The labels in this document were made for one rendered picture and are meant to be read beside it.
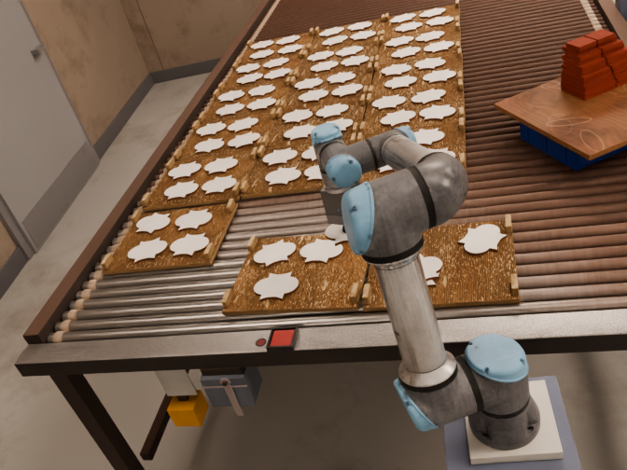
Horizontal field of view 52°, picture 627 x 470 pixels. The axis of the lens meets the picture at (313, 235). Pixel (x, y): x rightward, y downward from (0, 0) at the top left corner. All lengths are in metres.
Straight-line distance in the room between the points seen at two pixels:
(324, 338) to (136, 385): 1.70
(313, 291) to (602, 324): 0.76
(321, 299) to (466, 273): 0.41
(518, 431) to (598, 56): 1.39
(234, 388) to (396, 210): 0.96
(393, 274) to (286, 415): 1.75
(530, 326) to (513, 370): 0.38
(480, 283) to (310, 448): 1.20
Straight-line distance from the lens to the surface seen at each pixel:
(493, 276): 1.80
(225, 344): 1.85
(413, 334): 1.23
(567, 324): 1.70
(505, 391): 1.36
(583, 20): 3.42
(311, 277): 1.93
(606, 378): 2.80
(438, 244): 1.94
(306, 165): 2.51
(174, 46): 6.90
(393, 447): 2.63
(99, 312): 2.20
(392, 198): 1.10
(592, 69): 2.40
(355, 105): 2.89
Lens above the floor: 2.11
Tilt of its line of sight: 34 degrees down
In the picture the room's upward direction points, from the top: 17 degrees counter-clockwise
